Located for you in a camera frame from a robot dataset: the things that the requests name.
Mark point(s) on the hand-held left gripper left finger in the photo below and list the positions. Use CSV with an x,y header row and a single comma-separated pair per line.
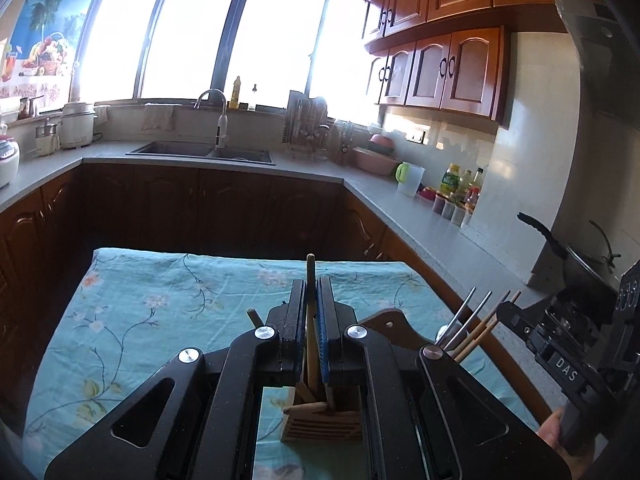
x,y
303,332

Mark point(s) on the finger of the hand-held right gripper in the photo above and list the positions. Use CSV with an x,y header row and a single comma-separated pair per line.
x,y
517,317

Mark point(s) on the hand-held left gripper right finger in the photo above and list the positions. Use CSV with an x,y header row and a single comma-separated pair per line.
x,y
322,332

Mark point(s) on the metal chopstick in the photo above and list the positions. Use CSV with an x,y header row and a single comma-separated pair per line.
x,y
475,312
462,307

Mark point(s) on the wooden chopstick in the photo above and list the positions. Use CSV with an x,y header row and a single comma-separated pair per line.
x,y
500,317
492,312
311,272

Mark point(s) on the wooden utensil holder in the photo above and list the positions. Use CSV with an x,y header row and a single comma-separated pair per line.
x,y
325,417

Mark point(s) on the person's right hand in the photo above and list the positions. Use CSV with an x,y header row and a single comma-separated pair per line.
x,y
551,427

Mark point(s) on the steel pot lid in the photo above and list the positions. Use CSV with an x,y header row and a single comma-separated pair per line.
x,y
592,260

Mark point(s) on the red capped sauce bottle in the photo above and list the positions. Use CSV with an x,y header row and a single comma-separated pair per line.
x,y
472,200

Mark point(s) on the dark sauce bottle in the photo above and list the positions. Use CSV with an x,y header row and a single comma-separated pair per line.
x,y
477,180

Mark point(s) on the cooking oil bottle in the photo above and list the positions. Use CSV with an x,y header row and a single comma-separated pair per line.
x,y
465,180

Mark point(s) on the yellow green drink bottle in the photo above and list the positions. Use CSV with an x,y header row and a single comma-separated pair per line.
x,y
450,180

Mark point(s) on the red lidded container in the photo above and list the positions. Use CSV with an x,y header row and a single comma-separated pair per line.
x,y
427,193

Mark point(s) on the teal floral tablecloth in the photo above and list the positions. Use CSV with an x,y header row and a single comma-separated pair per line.
x,y
150,310

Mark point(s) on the wooden base cabinets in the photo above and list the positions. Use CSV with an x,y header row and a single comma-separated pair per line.
x,y
200,210

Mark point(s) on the pink plastic basin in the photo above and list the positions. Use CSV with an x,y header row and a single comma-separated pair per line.
x,y
375,162

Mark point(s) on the knife and scissors holder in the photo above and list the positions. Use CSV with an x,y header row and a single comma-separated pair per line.
x,y
346,142

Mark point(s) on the pink lidded bowl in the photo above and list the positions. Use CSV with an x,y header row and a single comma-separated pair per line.
x,y
382,142

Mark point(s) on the steel kitchen sink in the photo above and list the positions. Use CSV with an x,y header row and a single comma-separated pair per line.
x,y
200,151

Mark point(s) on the dish drying rack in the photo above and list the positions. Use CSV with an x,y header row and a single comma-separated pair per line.
x,y
305,120

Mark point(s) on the yellow dish soap bottle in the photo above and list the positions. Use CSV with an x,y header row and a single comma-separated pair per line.
x,y
235,94

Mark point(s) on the curved sink faucet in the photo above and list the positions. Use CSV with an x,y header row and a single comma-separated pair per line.
x,y
210,95

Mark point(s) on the beige dishcloth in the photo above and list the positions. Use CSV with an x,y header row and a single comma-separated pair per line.
x,y
157,117

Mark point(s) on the grey range hood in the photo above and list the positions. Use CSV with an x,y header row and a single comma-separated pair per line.
x,y
595,60

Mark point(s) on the white electric cooker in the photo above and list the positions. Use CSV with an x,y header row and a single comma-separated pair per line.
x,y
77,125

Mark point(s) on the kitchen window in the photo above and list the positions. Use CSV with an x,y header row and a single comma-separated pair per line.
x,y
200,35

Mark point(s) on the small white kitchen appliance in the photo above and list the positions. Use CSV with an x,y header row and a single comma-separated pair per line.
x,y
47,140

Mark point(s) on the red and white rice cooker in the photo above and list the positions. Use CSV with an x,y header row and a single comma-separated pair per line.
x,y
7,160

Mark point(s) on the wall power socket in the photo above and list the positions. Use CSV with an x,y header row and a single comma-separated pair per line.
x,y
416,136

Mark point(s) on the wooden wall cabinets with arched doors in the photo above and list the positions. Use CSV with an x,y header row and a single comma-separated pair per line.
x,y
450,75

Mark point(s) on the tropical fruit wall poster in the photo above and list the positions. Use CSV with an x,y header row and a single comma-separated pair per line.
x,y
45,30

